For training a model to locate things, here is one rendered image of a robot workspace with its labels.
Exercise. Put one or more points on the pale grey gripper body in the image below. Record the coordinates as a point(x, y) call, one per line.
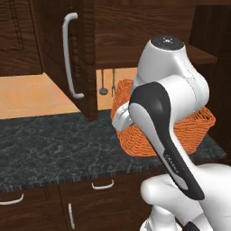
point(121, 117)

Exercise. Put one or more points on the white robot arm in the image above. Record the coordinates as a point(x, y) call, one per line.
point(180, 90)

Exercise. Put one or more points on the orange wicker basket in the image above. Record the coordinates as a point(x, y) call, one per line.
point(192, 132)

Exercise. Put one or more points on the dark wood base cabinet door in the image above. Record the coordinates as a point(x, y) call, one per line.
point(105, 213)

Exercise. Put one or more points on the plain dark wood cabinet door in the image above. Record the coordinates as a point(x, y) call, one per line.
point(215, 30)

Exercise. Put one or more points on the dark wood panelled cabinet door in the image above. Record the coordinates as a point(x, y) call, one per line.
point(15, 36)

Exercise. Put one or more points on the grey hanging fork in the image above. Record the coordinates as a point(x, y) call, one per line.
point(113, 87)

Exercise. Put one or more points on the grey hanging ladle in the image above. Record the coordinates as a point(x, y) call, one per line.
point(103, 89)

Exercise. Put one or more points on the dark wood drawer front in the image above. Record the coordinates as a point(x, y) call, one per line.
point(78, 188)
point(33, 210)

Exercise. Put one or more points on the dark wood wall cabinet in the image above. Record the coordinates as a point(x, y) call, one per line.
point(126, 33)

